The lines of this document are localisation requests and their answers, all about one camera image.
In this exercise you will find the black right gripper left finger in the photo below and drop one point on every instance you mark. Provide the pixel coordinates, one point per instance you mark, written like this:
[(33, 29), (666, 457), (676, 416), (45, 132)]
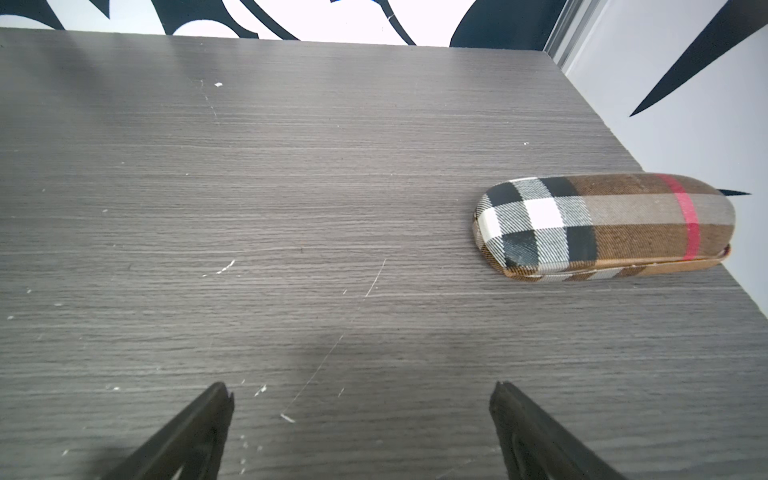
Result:
[(190, 446)]

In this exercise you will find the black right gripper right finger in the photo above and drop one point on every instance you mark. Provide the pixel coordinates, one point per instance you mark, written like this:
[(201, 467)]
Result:
[(535, 446)]

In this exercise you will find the plaid glasses case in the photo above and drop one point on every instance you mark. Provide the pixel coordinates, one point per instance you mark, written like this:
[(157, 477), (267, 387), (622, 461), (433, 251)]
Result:
[(602, 226)]

